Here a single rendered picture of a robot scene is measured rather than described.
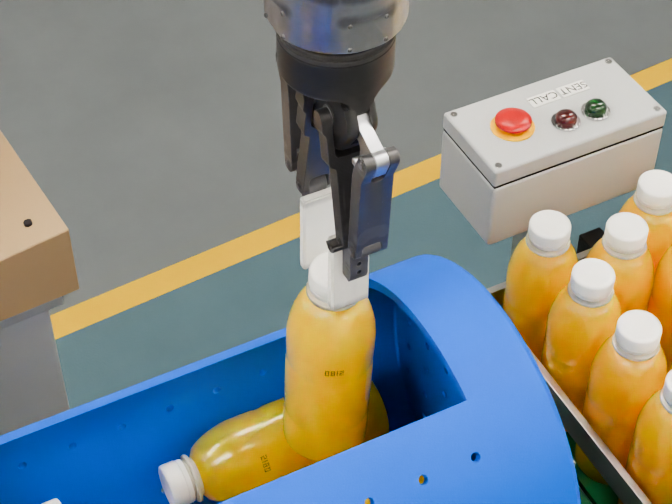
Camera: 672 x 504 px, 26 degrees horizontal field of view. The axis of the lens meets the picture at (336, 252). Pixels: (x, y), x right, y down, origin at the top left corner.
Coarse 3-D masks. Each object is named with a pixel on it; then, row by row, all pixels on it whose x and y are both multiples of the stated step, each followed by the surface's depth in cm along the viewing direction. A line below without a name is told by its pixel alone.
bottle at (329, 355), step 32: (288, 320) 110; (320, 320) 107; (352, 320) 107; (288, 352) 111; (320, 352) 108; (352, 352) 108; (288, 384) 113; (320, 384) 110; (352, 384) 111; (288, 416) 116; (320, 416) 113; (352, 416) 114; (320, 448) 116
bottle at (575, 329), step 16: (560, 304) 132; (576, 304) 131; (592, 304) 130; (608, 304) 131; (560, 320) 132; (576, 320) 131; (592, 320) 131; (608, 320) 131; (560, 336) 133; (576, 336) 132; (592, 336) 131; (608, 336) 132; (544, 352) 137; (560, 352) 134; (576, 352) 133; (592, 352) 132; (560, 368) 135; (576, 368) 134; (560, 384) 137; (576, 384) 136; (576, 400) 137
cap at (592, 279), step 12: (576, 264) 131; (588, 264) 131; (600, 264) 131; (576, 276) 130; (588, 276) 130; (600, 276) 130; (612, 276) 130; (576, 288) 130; (588, 288) 129; (600, 288) 129; (612, 288) 130; (588, 300) 130; (600, 300) 130
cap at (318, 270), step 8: (320, 256) 107; (312, 264) 106; (320, 264) 106; (312, 272) 106; (320, 272) 106; (312, 280) 106; (320, 280) 105; (312, 288) 106; (320, 288) 105; (320, 296) 106
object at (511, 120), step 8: (504, 112) 142; (512, 112) 142; (520, 112) 142; (496, 120) 142; (504, 120) 142; (512, 120) 142; (520, 120) 142; (528, 120) 142; (504, 128) 141; (512, 128) 141; (520, 128) 141; (528, 128) 141
